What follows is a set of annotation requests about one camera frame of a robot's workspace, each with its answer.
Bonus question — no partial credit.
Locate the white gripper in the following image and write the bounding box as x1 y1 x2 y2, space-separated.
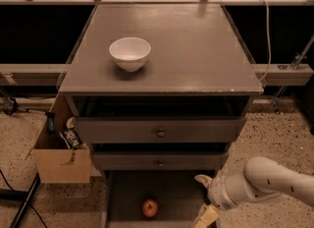
193 172 255 228

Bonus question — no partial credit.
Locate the red apple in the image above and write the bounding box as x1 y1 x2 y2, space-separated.
141 199 159 218

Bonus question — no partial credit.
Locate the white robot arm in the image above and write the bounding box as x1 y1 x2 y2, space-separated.
193 156 314 228

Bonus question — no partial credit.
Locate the bottom grey open drawer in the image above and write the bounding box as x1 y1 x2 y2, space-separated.
103 170 210 228

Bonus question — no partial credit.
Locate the middle grey drawer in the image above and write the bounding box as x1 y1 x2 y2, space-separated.
92 151 229 170

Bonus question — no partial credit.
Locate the grey drawer cabinet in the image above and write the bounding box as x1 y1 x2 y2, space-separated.
60 4 263 157

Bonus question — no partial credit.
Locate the top grey drawer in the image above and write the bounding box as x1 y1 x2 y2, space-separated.
74 117 246 143

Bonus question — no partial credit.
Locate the dark snack packet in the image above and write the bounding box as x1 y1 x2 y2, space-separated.
60 128 82 149

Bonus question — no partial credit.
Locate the cardboard box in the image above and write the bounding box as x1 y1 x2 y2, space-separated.
32 94 91 184

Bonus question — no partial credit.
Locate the white ceramic bowl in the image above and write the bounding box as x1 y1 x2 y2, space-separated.
109 37 151 72

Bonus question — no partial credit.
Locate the dark blue bottle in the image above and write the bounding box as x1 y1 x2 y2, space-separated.
45 112 55 134

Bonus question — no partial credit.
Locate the black floor bar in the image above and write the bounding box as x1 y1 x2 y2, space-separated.
0 174 40 228

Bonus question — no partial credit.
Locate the metal clamp stand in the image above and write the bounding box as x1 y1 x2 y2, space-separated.
0 86 46 115

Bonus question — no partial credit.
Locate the white cable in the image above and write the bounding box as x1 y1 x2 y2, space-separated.
249 0 273 83

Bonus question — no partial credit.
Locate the black floor cable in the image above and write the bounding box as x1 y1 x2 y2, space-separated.
0 169 49 228

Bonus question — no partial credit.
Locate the metal rail frame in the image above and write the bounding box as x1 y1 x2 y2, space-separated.
0 0 314 86

